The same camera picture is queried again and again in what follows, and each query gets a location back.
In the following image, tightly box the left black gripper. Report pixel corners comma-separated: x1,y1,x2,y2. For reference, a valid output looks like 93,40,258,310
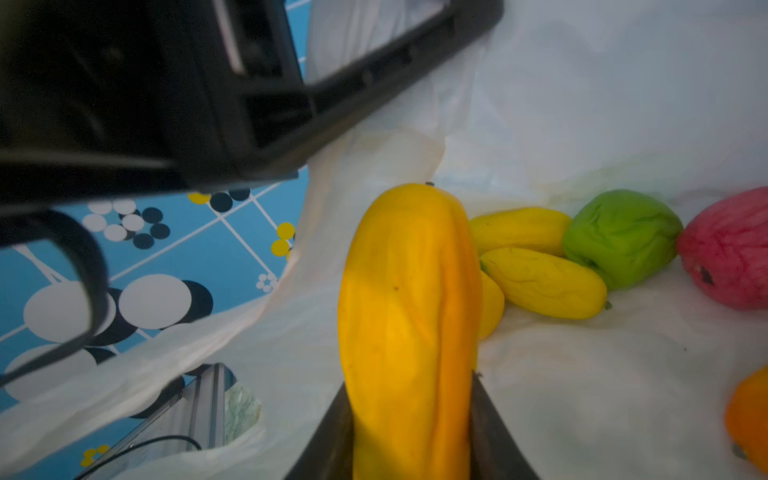
1,1,312,207

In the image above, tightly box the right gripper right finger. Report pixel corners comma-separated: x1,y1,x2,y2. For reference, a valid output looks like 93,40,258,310
470,372,539,480

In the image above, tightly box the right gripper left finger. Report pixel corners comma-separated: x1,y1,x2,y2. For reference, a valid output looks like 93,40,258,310
284,383,354,480

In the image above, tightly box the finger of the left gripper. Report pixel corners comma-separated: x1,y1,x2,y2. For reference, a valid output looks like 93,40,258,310
243,1,504,180

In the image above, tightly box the orange yellow papaya fruit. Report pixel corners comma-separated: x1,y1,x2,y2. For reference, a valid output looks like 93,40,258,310
338,184,482,479

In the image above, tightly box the white plastic bag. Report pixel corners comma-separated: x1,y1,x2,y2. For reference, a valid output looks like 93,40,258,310
1,1,767,479

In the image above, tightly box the yellow mango fruit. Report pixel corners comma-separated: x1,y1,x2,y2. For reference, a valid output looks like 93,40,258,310
470,207,572,257
480,247,608,320

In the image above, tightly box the green fruit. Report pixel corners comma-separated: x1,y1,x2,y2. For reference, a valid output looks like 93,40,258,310
562,190,683,291

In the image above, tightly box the pink red fruit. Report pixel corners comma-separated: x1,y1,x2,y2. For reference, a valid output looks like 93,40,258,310
676,187,767,311

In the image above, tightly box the left black camera cable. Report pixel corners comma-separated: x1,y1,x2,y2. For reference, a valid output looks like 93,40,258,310
0,209,112,388

